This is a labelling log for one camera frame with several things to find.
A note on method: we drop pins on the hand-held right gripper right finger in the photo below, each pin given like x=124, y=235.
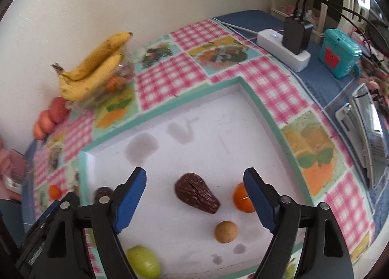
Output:
x=258, y=200

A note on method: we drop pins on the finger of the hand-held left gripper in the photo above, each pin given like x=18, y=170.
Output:
x=45, y=215

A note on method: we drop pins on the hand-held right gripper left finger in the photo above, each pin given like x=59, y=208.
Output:
x=130, y=200

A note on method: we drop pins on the orange tangerine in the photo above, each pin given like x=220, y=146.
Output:
x=54, y=191
x=240, y=200

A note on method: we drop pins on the brown wrinkled date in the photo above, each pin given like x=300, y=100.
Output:
x=101, y=191
x=196, y=194

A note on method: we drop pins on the brown longan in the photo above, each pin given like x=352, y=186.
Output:
x=226, y=231

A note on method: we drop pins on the green jujube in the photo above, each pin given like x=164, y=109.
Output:
x=144, y=262

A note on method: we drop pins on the white tray with teal rim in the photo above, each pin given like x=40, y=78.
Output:
x=212, y=145

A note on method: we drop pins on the square glass vase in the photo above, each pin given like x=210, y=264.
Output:
x=15, y=183

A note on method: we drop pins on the pink wrapped flower bouquet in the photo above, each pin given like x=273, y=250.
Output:
x=9, y=157

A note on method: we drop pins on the red apple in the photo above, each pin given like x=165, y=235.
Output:
x=58, y=109
x=39, y=131
x=47, y=121

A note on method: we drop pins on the clear plastic container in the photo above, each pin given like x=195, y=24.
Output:
x=91, y=101

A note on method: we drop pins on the pink checkered tablecloth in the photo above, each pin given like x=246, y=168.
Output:
x=267, y=84

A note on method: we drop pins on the small tangerine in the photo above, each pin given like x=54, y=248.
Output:
x=111, y=84

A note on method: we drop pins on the silver phone stand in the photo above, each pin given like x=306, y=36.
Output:
x=345, y=114

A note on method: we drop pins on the yellow banana bunch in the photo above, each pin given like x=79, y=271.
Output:
x=91, y=66

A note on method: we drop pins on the white power strip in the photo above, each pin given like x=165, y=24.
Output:
x=267, y=38

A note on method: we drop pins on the black charger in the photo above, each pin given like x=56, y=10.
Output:
x=296, y=37

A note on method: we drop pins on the teal toy box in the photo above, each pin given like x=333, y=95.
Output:
x=343, y=45

